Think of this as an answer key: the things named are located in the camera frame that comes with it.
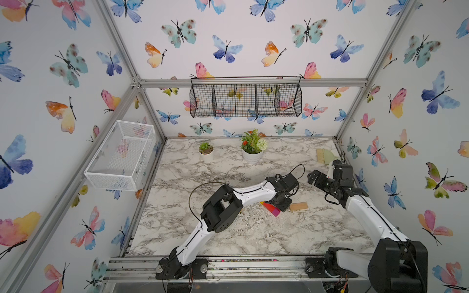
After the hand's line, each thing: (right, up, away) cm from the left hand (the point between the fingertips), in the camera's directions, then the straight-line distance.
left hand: (286, 204), depth 90 cm
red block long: (-9, -1, -1) cm, 9 cm away
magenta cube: (-5, -3, -2) cm, 7 cm away
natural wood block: (+5, -1, +1) cm, 6 cm away
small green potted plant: (-42, +27, +14) cm, 52 cm away
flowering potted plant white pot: (-16, +28, +3) cm, 33 cm away
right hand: (+14, +14, -4) cm, 20 cm away
